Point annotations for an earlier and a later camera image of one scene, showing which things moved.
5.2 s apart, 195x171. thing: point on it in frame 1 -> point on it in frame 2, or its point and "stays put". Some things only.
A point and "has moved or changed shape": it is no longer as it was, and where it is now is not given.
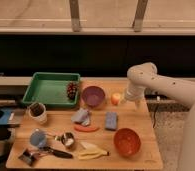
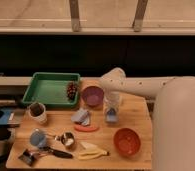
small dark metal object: (28, 157) stays put
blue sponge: (111, 120) has moved or changed shape
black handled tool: (55, 152) stays put
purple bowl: (93, 96) stays put
